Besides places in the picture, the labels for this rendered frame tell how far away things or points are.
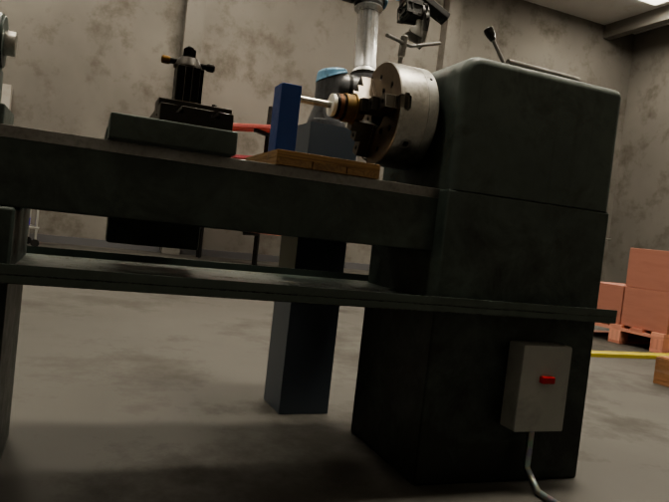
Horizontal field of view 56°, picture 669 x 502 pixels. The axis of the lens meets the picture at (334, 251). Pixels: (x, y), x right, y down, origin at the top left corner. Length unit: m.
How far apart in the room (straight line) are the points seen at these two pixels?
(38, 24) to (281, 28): 3.97
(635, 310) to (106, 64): 8.66
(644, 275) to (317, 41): 7.97
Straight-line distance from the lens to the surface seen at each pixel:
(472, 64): 1.93
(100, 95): 11.24
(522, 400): 1.99
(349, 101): 1.93
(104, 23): 11.47
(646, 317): 6.03
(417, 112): 1.88
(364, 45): 2.62
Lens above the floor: 0.71
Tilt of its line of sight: 2 degrees down
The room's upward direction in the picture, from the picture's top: 6 degrees clockwise
